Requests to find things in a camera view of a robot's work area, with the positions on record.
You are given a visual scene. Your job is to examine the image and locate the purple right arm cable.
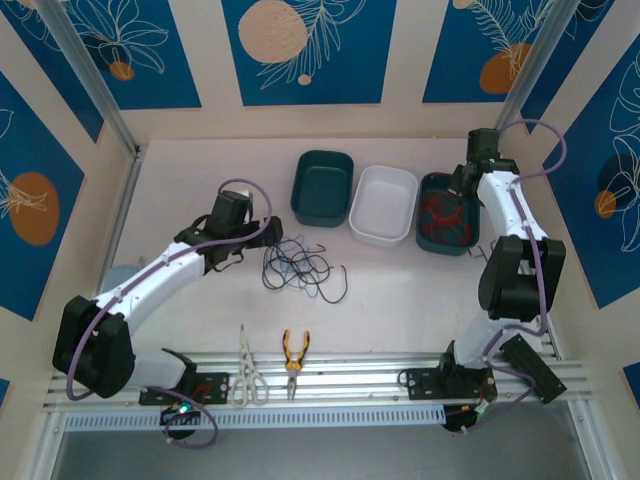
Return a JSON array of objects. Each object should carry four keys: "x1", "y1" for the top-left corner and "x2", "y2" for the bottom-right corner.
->
[{"x1": 452, "y1": 118, "x2": 569, "y2": 435}]

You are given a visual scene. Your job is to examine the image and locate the black controller board with LED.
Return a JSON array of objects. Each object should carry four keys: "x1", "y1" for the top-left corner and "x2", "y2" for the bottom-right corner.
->
[
  {"x1": 159, "y1": 402, "x2": 201, "y2": 427},
  {"x1": 443, "y1": 403, "x2": 496, "y2": 434}
]

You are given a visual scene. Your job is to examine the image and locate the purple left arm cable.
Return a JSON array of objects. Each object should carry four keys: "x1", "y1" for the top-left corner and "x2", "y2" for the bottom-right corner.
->
[{"x1": 67, "y1": 177, "x2": 275, "y2": 449}]

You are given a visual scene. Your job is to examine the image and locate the white plastic bin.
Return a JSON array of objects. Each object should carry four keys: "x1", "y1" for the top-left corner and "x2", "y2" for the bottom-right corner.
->
[{"x1": 348, "y1": 165, "x2": 419, "y2": 247}]

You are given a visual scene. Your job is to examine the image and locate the dark teal plastic bin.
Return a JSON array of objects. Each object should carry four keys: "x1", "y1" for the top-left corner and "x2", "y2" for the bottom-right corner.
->
[
  {"x1": 412, "y1": 171, "x2": 482, "y2": 257},
  {"x1": 290, "y1": 149, "x2": 356, "y2": 229}
]

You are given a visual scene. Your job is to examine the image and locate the light blue pouch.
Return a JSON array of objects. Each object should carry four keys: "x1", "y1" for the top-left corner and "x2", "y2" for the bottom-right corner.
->
[{"x1": 102, "y1": 257, "x2": 146, "y2": 296}]

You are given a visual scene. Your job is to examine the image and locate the yellow and black pliers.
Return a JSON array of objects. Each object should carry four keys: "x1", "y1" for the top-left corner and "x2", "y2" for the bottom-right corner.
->
[{"x1": 282, "y1": 328, "x2": 311, "y2": 401}]

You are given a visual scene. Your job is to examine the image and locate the black rectangular box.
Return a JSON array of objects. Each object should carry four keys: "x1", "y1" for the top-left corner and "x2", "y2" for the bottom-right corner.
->
[{"x1": 499, "y1": 333, "x2": 569, "y2": 405}]

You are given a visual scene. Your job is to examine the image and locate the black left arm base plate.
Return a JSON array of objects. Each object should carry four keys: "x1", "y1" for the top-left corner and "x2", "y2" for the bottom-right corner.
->
[{"x1": 138, "y1": 370, "x2": 231, "y2": 406}]

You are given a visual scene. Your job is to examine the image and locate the white slotted cable duct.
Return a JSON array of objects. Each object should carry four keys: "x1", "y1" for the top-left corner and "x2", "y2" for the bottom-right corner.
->
[{"x1": 64, "y1": 405, "x2": 446, "y2": 432}]

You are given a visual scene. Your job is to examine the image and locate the aluminium rail frame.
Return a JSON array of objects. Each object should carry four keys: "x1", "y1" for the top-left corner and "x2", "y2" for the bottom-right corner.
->
[{"x1": 42, "y1": 349, "x2": 601, "y2": 416}]

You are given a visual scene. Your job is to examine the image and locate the aluminium corner post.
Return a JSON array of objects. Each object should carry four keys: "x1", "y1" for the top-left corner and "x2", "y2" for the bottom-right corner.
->
[
  {"x1": 37, "y1": 0, "x2": 146, "y2": 159},
  {"x1": 487, "y1": 0, "x2": 584, "y2": 151}
]

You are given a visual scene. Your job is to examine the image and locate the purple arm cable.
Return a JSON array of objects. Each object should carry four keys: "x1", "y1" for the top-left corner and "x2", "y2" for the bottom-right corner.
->
[
  {"x1": 67, "y1": 177, "x2": 275, "y2": 449},
  {"x1": 452, "y1": 118, "x2": 569, "y2": 435}
]

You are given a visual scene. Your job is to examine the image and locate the white handled scissors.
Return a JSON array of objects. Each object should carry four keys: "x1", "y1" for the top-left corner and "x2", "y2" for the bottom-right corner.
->
[{"x1": 229, "y1": 323, "x2": 270, "y2": 407}]

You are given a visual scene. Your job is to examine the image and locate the thin blue cable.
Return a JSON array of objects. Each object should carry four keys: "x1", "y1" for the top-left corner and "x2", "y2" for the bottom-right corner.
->
[{"x1": 272, "y1": 232, "x2": 329, "y2": 300}]

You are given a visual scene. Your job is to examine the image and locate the thin black cable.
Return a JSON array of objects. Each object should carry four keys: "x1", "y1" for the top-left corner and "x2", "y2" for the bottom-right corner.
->
[{"x1": 262, "y1": 238, "x2": 350, "y2": 306}]

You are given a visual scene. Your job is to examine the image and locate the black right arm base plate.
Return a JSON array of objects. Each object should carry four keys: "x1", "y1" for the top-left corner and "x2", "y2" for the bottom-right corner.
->
[{"x1": 402, "y1": 367, "x2": 499, "y2": 401}]

